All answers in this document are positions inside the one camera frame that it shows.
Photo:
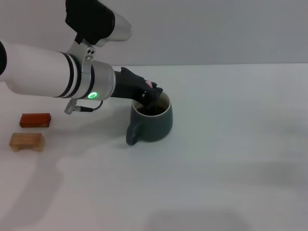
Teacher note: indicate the reddish brown wooden block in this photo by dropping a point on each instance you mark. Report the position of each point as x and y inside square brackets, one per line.
[36, 120]

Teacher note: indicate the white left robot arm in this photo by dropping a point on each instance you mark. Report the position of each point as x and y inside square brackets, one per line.
[43, 72]

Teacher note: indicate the grey ceramic cup with coffee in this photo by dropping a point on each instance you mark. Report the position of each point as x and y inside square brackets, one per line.
[154, 127]

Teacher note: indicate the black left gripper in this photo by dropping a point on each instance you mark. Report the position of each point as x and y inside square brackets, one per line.
[127, 84]

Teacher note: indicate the light wooden block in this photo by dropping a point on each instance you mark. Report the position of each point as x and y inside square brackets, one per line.
[29, 142]

